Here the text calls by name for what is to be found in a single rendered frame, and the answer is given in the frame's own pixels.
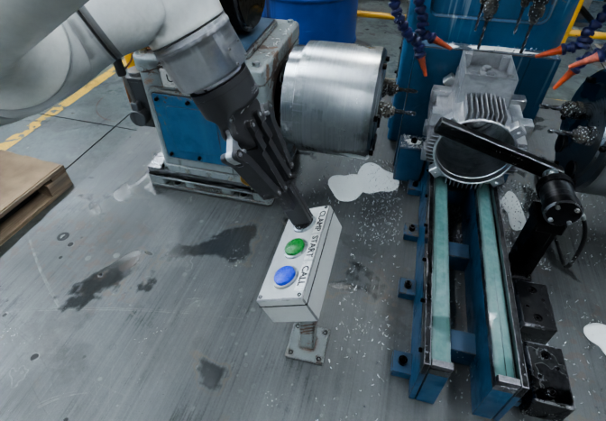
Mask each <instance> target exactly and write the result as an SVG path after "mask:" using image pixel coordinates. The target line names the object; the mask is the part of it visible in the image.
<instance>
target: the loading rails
mask: <svg viewBox="0 0 606 421"><path fill-rule="evenodd" d="M432 163H434V162H429V161H426V160H425V162H424V166H423V169H422V173H421V180H420V181H416V180H409V183H408V190H407V194H408V195H413V196H419V211H418V224H411V223H405V224H404V229H403V240H408V241H412V242H417V258H416V274H415V279H407V278H402V277H400V278H399V286H398V297H400V298H404V299H408V300H414V306H413V321H412V336H411V353H409V352H402V351H398V350H393V352H392V355H391V365H390V375H393V376H397V377H401V378H404V379H408V380H409V398H413V399H414V398H415V397H416V400H419V401H423V402H427V403H430V404H434V403H435V401H436V399H437V397H438V395H439V394H440V392H441V390H442V389H443V387H444V385H445V384H446V382H447V380H448V378H449V377H450V376H451V373H452V372H453V370H454V364H453V363H451V362H455V363H459V364H463V365H467V366H470V382H471V398H472V414H473V415H476V416H482V417H486V418H489V419H493V420H497V421H500V420H501V419H502V418H503V416H504V415H505V414H506V413H507V412H508V411H509V410H510V409H511V408H512V407H513V406H516V407H518V406H519V405H520V404H521V403H522V399H521V398H522V397H523V396H524V394H525V393H526V392H527V391H528V390H529V384H528V374H527V368H526V362H525V356H524V351H523V345H522V340H521V333H520V328H519V318H518V311H517V306H516V300H515V295H514V288H513V283H512V277H511V272H510V261H509V255H508V250H507V244H506V238H505V233H504V227H503V222H502V215H501V210H500V200H499V193H498V188H497V187H495V188H493V187H492V185H491V184H484V183H483V184H482V187H481V188H479V184H478V185H477V187H476V189H474V184H473V186H472V188H471V189H470V184H469V185H468V187H467V189H465V184H464V186H463V188H461V183H460V184H459V186H458V187H457V182H455V184H454V186H453V181H451V183H450V185H449V180H447V181H446V183H445V177H440V176H439V177H437V178H434V177H433V176H432V174H431V173H430V172H429V171H428V170H429V165H430V164H432ZM448 204H452V205H459V206H461V216H462V232H463V244H461V243H452V242H449V240H448ZM449 269H451V270H460V271H464V281H465V298H466V314H467V331H468V333H466V332H462V331H458V330H454V329H450V285H449Z"/></svg>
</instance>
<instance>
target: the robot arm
mask: <svg viewBox="0 0 606 421"><path fill-rule="evenodd" d="M147 46H149V47H150V48H151V50H152V51H153V53H154V54H155V58H156V59H157V60H158V61H159V62H160V63H161V65H162V66H163V67H164V69H165V70H166V72H167V73H168V74H169V76H170V78H171V79H172V81H173V82H174V84H175V85H176V87H177V88H178V90H179V91H180V92H181V93H182V94H190V97H191V98H192V100H193V101H194V103H195V104H196V106H197V108H198V109H199V111H200V112H201V114H202V115H203V116H204V117H205V119H206V120H208V121H209V122H212V123H214V124H217V126H218V127H219V130H220V132H221V135H222V138H223V139H224V140H225V141H226V153H224V154H222V155H221V156H220V159H221V161H222V162H223V163H224V164H225V165H227V166H229V167H231V168H233V169H234V170H235V171H236V172H237V173H238V174H239V175H240V176H241V177H242V178H243V179H244V180H245V181H246V182H247V183H248V184H249V185H250V186H251V187H252V188H253V190H254V191H255V192H256V193H257V194H258V195H259V196H260V197H261V198H262V199H263V200H268V199H273V198H276V199H277V201H278V202H279V204H280V206H281V208H282V209H283V211H284V212H285V213H286V215H287V216H288V218H289V220H290V221H291V222H292V224H293V225H297V224H308V223H310V222H311V219H312V216H313V215H312V213H311V212H310V210H309V208H308V206H307V204H306V202H305V201H304V199H303V197H302V196H301V195H300V193H299V191H298V189H297V187H296V185H295V184H294V182H293V179H295V178H297V172H293V173H291V172H290V169H293V168H294V164H293V161H292V158H291V157H290V154H289V151H288V148H287V146H286V143H285V142H284V139H283V137H282V134H281V132H280V128H279V126H278V124H277V121H276V119H275V115H274V112H273V107H272V104H271V102H270V101H269V102H266V103H263V104H260V103H259V101H258V99H257V98H256V97H257V96H258V94H259V87H258V85H257V84H256V82H255V80H254V78H253V76H252V74H251V72H250V70H249V69H248V67H247V66H246V64H245V63H244V61H245V60H246V57H247V54H246V51H245V49H244V47H243V45H242V43H241V42H240V40H239V38H238V36H237V34H236V32H235V31H234V28H233V26H232V24H231V23H230V21H229V18H228V16H227V14H225V11H224V9H223V7H222V6H221V4H220V2H219V0H0V126H3V125H7V124H12V123H15V122H18V121H20V120H22V119H24V118H26V117H28V116H32V115H35V114H38V113H40V112H42V111H44V110H46V109H48V108H50V107H52V106H54V105H56V104H57V103H59V102H60V101H62V100H64V99H65V98H67V97H69V96H71V95H72V94H74V93H75V92H77V91H78V90H80V89H81V88H82V87H83V86H84V85H85V84H86V83H87V82H88V81H90V80H91V79H93V78H95V77H96V76H97V75H98V74H99V73H100V72H101V71H102V70H104V69H105V68H106V67H108V66H109V65H111V64H112V63H114V62H115V61H117V60H118V59H121V58H122V57H123V56H125V55H127V54H130V53H132V52H134V51H137V50H140V49H143V48H145V47H147ZM284 160H285V161H284Z"/></svg>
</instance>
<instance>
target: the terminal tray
mask: <svg viewBox="0 0 606 421"><path fill-rule="evenodd" d="M468 51H470V52H471V53H467V52H468ZM504 56H508V57H504ZM470 70H471V71H473V73H471V72H469V71H470ZM510 75H512V76H514V78H512V77H510ZM518 82H519V77H518V74H517V71H516V68H515V64H514V61H513V58H512V55H507V54H498V53H489V52H480V51H471V50H463V54H462V57H461V60H460V63H459V66H458V67H457V70H456V73H455V80H454V102H455V103H457V104H458V103H460V102H463V101H464V97H465V94H467V100H469V97H470V94H471V93H472V96H473V99H474V96H475V93H477V98H478V99H479V96H480V94H481V93H482V99H483V98H484V95H485V93H486V94H487V99H488V98H489V96H490V94H491V98H492V99H493V98H494V96H495V95H496V99H497V101H498V98H499V96H500V100H501V102H502V100H503V98H504V100H505V104H506V108H507V110H508V108H509V106H510V102H511V99H512V97H513V95H514V91H515V89H516V86H517V84H518Z"/></svg>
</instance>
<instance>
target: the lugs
mask: <svg viewBox="0 0 606 421"><path fill-rule="evenodd" d="M454 82H455V75H454V74H453V73H450V74H449V75H447V76H445V77H444V78H443V83H444V85H445V86H448V87H450V86H452V85H453V84H454ZM444 117H445V118H447V119H450V120H452V121H454V122H457V123H458V117H457V116H456V115H455V113H454V112H451V113H450V114H447V115H445V116H444ZM510 132H511V133H512V134H513V135H514V137H515V139H516V140H517V139H518V138H520V137H522V136H524V135H526V134H527V133H526V129H525V127H524V126H523V124H522V123H521V122H520V120H518V121H516V122H514V123H512V124H510ZM428 171H429V172H430V173H431V174H432V176H433V177H434V178H437V177H439V176H441V175H443V174H442V173H441V172H440V171H439V169H438V168H437V167H436V165H435V163H432V164H430V165H429V170H428ZM489 183H490V184H491V185H492V187H493V188H495V187H497V186H499V185H501V184H504V177H503V176H501V177H499V178H496V179H495V180H492V181H489Z"/></svg>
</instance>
